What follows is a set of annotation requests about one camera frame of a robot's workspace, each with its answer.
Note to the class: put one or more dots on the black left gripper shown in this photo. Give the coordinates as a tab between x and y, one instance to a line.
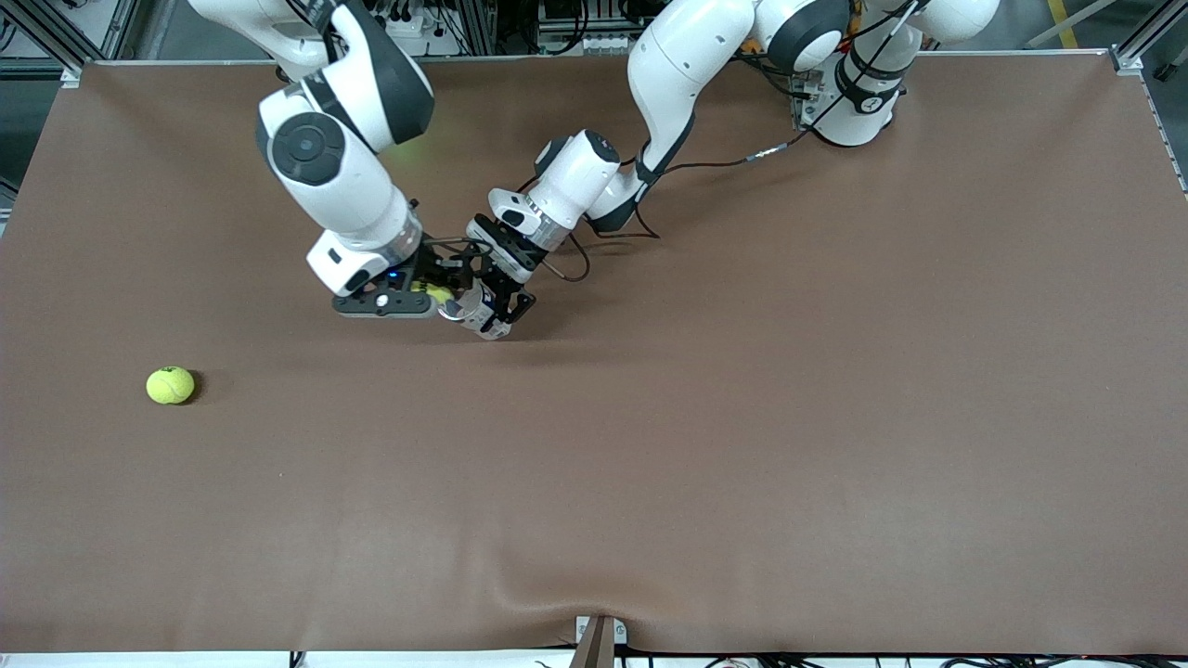
508	266

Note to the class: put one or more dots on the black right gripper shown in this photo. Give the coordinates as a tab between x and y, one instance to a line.
434	270

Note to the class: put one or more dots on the yellow-green tennis ball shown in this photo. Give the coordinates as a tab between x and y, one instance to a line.
438	295
170	385

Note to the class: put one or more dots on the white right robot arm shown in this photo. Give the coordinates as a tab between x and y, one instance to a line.
325	186

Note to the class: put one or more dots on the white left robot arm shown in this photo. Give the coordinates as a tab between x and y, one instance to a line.
677	65

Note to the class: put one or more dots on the brown table mat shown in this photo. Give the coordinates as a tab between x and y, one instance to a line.
650	417

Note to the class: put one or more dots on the white power strip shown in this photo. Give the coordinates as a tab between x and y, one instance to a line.
603	43

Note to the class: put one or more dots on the brown wooden strut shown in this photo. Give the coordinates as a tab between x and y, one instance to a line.
594	645

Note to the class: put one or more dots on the grey metal bracket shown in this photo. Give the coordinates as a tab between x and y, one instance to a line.
617	631

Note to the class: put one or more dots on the aluminium corner bracket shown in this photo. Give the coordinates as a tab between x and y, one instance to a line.
71	76
1126	61

